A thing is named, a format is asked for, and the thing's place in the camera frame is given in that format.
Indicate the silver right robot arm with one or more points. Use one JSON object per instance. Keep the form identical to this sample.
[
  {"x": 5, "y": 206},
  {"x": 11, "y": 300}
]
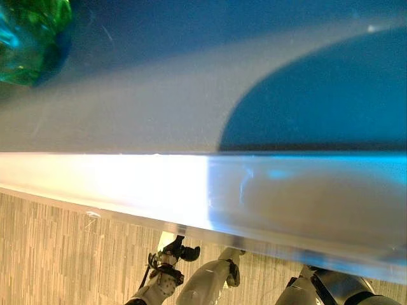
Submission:
[{"x": 349, "y": 287}]

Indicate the green crinkly snack bag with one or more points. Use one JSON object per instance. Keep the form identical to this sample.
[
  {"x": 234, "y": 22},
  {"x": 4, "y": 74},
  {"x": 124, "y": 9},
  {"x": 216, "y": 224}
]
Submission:
[{"x": 27, "y": 38}]

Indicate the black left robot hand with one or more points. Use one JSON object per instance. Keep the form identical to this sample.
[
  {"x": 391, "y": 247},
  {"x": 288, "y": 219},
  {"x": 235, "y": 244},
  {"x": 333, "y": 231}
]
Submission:
[{"x": 187, "y": 252}]

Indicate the silver left robot leg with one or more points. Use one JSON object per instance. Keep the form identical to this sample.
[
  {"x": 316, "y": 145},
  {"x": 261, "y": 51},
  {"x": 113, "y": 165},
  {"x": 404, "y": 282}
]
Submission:
[{"x": 206, "y": 279}]

